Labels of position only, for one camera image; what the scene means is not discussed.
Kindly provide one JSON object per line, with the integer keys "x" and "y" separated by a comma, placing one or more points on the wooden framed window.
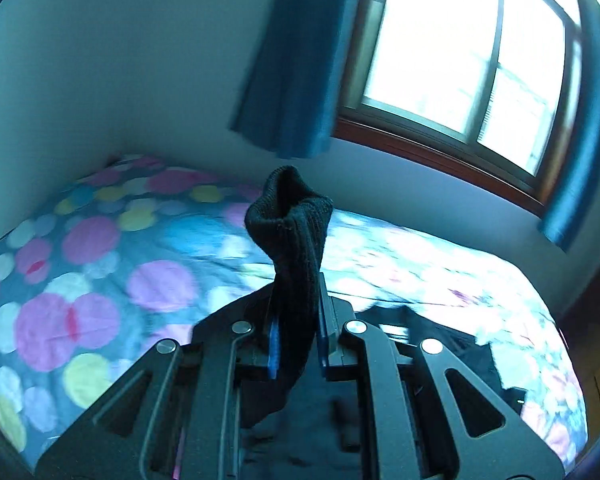
{"x": 455, "y": 60}

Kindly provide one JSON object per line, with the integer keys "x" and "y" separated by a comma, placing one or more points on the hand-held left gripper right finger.
{"x": 323, "y": 345}

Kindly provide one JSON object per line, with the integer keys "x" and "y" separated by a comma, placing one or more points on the black knit sock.
{"x": 292, "y": 240}

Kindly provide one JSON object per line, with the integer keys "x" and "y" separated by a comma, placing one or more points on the black garment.
{"x": 445, "y": 330}

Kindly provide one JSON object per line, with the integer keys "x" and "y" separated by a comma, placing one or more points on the polka dot blanket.
{"x": 105, "y": 280}

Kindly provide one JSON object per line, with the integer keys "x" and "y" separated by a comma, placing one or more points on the blue curtain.
{"x": 580, "y": 150}
{"x": 300, "y": 55}

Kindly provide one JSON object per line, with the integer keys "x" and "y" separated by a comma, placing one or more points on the wooden cabinet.
{"x": 597, "y": 365}

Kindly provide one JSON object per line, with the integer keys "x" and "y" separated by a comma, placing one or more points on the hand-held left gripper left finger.
{"x": 273, "y": 347}

